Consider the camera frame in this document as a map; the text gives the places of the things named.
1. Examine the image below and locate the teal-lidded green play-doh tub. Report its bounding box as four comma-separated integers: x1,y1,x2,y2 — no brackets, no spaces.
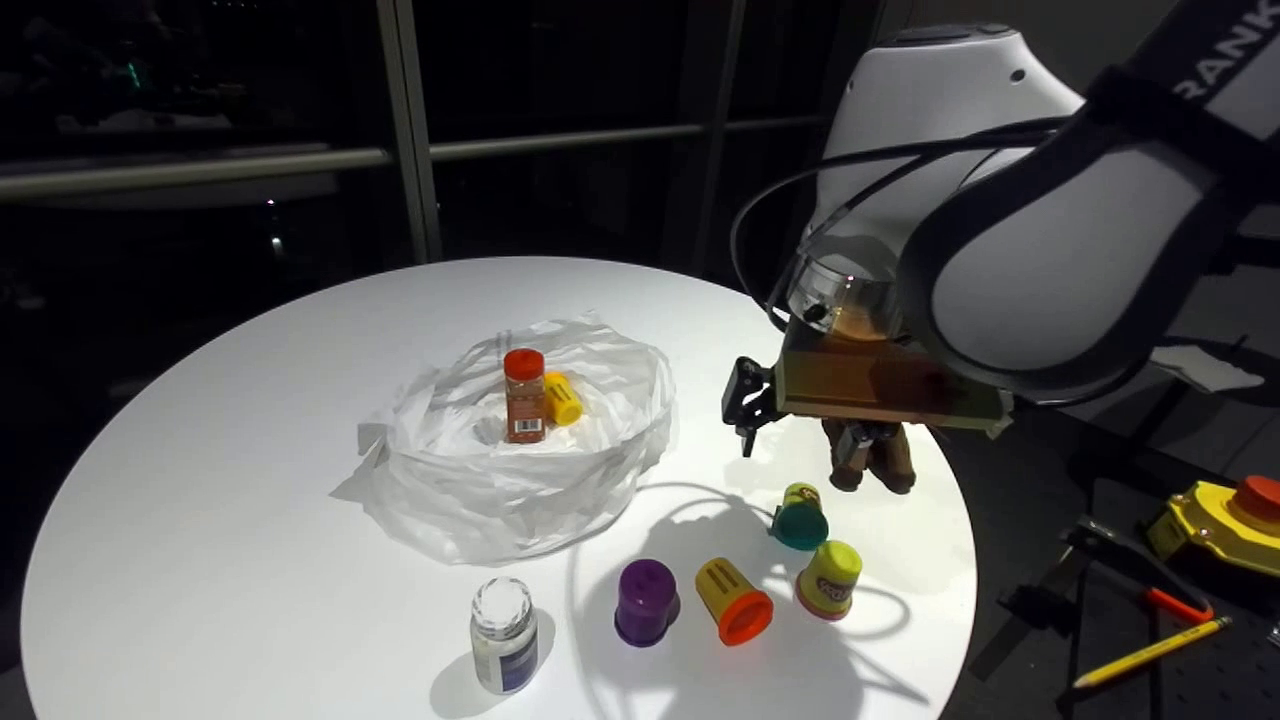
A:
769,481,833,557

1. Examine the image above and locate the small yellow play-doh tub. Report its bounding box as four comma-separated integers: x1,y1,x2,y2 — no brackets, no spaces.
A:
542,374,588,434

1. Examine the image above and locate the pink-lidded lime play-doh tub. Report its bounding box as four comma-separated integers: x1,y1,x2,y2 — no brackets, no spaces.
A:
791,535,870,624

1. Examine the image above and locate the red-capped spice bottle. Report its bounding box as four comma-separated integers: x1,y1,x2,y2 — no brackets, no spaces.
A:
501,345,551,448

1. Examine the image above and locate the brown plush toy animal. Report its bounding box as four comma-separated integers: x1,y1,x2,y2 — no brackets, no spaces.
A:
818,413,920,498

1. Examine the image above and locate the orange-lidded yellow play-doh tub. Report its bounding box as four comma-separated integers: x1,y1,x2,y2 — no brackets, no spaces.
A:
692,552,781,653

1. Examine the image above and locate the purple play-doh tub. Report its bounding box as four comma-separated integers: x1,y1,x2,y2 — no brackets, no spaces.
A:
612,557,683,653

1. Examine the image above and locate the translucent white plastic bag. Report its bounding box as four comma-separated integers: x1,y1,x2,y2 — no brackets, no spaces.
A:
329,318,682,569

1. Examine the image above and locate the white pill bottle blue label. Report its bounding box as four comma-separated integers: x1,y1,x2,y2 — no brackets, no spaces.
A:
470,571,546,700

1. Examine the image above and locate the black clamp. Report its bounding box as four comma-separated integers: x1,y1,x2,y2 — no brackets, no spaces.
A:
998,581,1087,649

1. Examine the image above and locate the black hand tool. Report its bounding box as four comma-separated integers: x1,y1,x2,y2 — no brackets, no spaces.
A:
1062,517,1178,596

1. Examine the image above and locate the white paper sheet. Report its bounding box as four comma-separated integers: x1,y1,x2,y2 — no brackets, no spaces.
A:
1154,345,1272,399

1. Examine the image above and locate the yellow pencil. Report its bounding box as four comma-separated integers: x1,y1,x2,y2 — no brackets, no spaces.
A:
1069,611,1234,697

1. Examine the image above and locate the yellow emergency stop box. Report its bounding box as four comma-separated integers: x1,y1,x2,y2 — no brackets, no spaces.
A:
1147,471,1280,581

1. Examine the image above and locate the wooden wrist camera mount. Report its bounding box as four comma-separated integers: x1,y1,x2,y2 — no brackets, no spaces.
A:
777,338,1017,442

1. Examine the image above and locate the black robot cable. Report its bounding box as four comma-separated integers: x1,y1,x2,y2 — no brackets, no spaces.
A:
725,115,1073,338

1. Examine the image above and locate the grey window frame post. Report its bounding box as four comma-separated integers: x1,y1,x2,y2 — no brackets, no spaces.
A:
374,0,448,265

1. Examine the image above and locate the red-handled tool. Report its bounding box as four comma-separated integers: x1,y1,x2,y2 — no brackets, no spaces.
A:
1139,586,1222,631

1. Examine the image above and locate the grey window rail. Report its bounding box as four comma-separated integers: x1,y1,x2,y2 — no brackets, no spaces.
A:
0,111,836,209

